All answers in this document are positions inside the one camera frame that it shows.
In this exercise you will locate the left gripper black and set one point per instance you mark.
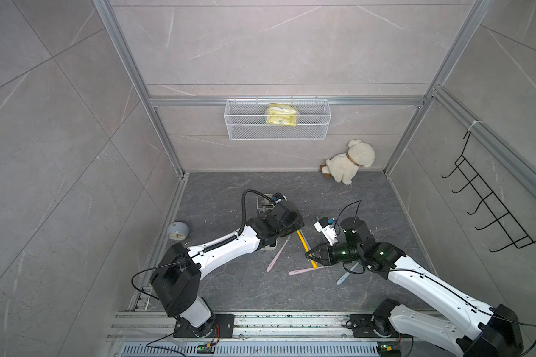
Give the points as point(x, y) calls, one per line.
point(297, 220)

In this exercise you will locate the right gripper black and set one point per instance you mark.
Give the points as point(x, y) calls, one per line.
point(324, 257)

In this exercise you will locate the yellow toothbrush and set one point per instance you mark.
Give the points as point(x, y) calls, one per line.
point(305, 244)

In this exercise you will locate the cream toothbrush holder organizer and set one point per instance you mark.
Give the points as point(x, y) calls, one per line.
point(263, 206)

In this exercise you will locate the pink toothbrush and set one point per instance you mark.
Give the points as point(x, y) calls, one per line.
point(303, 271)
point(277, 256)

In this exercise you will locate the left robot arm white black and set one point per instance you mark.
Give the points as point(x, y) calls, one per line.
point(176, 280)

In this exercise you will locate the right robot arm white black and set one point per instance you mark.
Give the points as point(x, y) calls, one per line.
point(466, 326)

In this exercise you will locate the pale blue toothbrush lower right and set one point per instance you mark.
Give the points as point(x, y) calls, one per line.
point(348, 271)

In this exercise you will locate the white plush dog toy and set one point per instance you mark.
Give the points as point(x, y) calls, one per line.
point(344, 166)

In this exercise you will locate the yellow wipes packet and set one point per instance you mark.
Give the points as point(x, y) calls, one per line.
point(281, 115)

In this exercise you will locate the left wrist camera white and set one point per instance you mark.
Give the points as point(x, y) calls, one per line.
point(277, 197)

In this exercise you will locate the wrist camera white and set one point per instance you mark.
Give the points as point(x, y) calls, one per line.
point(277, 197)
point(326, 226)

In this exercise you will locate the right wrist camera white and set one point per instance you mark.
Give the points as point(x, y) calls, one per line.
point(326, 226)

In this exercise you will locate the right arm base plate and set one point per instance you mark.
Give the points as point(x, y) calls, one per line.
point(368, 326)

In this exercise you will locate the white wire mesh basket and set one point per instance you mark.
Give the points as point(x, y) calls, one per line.
point(245, 120)

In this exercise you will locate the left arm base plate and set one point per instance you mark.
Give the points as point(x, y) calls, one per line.
point(219, 326)

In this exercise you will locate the black wire hook rack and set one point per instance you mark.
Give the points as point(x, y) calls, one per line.
point(517, 236)

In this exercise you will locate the aluminium mounting rail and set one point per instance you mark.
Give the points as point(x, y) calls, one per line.
point(141, 326)

